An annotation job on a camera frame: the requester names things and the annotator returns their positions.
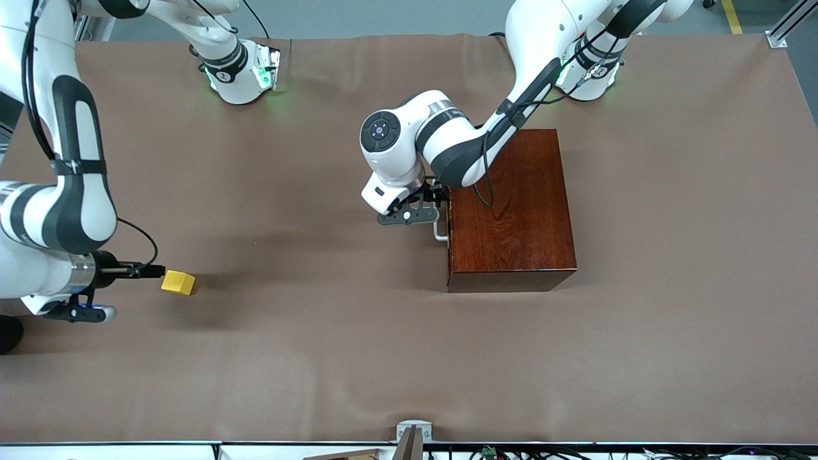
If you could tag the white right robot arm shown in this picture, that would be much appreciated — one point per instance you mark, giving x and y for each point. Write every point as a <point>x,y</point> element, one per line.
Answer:
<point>77,191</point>

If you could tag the aluminium frame profile with bracket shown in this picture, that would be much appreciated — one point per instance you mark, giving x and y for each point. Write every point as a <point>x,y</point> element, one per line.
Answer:
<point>783,35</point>

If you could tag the brown cardboard piece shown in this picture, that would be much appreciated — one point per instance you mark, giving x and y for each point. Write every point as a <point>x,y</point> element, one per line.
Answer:
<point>351,455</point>

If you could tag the grey metal table bracket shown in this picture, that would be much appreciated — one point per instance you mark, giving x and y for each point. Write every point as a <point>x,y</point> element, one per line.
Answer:
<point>414,423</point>

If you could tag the black round object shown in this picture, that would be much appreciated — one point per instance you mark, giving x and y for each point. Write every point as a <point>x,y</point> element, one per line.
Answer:
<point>9,333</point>

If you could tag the metal right base connector plate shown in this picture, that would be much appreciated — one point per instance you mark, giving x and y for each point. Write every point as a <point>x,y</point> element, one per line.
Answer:
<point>273,64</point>

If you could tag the yellow wooden block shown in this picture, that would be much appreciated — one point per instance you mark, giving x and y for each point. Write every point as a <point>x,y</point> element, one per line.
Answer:
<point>177,282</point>

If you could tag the brown table cloth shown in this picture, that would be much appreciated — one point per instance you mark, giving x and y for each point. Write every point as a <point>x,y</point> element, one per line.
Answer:
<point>383,358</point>

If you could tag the dark wooden drawer cabinet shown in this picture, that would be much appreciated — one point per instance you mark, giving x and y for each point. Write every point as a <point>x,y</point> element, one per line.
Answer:
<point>530,223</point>

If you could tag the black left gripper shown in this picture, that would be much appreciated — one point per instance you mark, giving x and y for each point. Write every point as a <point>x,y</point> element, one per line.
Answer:
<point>436,192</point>

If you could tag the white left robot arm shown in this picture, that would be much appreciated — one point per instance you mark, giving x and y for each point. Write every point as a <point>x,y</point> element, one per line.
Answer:
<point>396,140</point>

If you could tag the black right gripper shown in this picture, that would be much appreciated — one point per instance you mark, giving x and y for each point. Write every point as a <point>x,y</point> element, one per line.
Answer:
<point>108,268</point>

